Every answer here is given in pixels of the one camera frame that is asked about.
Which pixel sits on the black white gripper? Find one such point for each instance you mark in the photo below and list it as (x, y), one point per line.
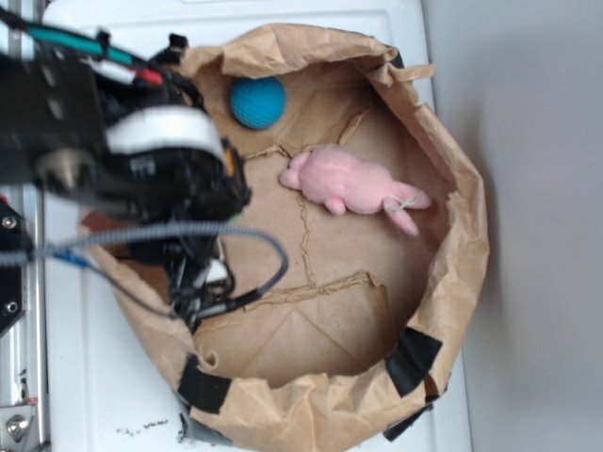
(160, 168)

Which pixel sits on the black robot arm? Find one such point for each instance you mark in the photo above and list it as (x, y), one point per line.
(99, 125)

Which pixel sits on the blue dimpled ball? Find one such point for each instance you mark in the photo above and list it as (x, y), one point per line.
(258, 103)

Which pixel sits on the pink plush bunny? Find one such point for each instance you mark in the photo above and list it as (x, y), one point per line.
(342, 182)

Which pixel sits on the brown paper bag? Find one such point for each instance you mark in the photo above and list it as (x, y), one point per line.
(307, 360)

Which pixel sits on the black tape left upper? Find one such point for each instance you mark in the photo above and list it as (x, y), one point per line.
(200, 390)

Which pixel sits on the black tape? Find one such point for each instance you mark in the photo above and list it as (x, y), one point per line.
(393, 432)
(200, 390)
(410, 362)
(196, 432)

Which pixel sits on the black tape left lower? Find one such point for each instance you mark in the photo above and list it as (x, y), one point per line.
(196, 432)

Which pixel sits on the black tape right upper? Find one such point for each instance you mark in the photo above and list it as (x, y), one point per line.
(410, 362)

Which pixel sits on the black tape right lower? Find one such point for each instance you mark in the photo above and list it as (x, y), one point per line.
(393, 432)

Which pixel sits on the aluminium frame rail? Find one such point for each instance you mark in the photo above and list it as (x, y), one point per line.
(24, 395)

